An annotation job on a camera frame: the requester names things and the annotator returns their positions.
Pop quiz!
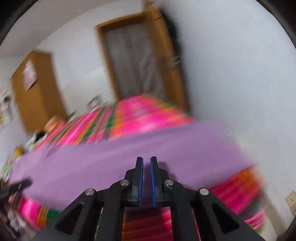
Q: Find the grey door curtain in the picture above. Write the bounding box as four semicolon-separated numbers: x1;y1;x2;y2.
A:
104;23;166;98

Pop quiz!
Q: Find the purple knit sweater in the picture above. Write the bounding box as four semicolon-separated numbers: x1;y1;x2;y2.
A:
10;121;252;210

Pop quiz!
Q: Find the white plastic bag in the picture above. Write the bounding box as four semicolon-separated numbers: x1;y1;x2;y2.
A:
23;59;38;91

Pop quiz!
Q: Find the bag of oranges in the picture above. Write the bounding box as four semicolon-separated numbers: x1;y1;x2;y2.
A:
44;115;63;133

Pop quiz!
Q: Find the wooden wardrobe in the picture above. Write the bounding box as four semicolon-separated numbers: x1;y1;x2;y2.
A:
11;51;68;133

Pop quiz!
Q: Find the wooden door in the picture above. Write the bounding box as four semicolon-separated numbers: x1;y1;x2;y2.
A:
143;1;186;110

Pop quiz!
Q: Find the pink plaid bed sheet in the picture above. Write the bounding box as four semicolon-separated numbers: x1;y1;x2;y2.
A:
6;93;266;241

